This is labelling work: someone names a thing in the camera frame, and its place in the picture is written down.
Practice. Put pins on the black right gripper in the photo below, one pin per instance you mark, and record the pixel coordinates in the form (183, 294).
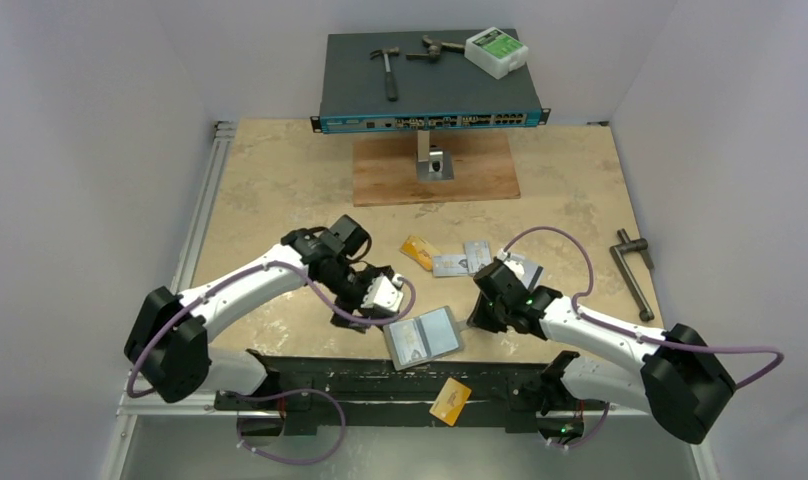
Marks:
(486, 307)

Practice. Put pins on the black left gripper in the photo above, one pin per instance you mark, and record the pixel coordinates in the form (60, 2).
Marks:
(350, 306)

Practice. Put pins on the grey card holder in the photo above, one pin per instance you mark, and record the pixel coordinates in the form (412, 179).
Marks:
(441, 334)

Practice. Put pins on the single orange credit card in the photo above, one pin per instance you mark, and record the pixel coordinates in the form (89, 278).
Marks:
(450, 402)

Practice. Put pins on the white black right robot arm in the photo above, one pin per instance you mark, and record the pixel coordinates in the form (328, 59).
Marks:
(666, 374)

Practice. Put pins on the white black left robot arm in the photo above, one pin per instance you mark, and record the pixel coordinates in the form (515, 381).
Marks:
(169, 346)

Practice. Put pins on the silver white credit card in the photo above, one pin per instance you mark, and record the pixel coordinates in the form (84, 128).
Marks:
(478, 255)

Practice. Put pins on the brown wooden board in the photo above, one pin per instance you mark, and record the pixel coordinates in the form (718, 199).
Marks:
(384, 170)

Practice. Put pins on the grey metal stand base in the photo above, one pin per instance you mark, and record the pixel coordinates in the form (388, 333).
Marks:
(433, 164)

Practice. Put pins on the small hammer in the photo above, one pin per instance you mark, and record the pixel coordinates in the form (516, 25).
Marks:
(390, 83)

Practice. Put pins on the dark metal clamp tool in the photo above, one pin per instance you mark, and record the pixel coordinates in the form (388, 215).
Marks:
(434, 49)

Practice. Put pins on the white green plastic box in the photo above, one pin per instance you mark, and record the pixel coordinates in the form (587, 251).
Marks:
(496, 52)

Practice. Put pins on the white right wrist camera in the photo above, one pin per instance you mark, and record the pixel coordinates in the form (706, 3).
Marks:
(506, 255)

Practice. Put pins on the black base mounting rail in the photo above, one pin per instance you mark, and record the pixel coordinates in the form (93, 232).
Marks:
(314, 392)

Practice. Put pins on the metal crank handle tool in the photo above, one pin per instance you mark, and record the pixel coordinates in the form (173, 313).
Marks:
(626, 245)

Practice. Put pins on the blue network switch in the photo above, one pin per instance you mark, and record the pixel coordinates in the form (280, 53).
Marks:
(452, 94)

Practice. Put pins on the aluminium frame rail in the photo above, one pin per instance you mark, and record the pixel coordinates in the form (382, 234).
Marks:
(130, 412)

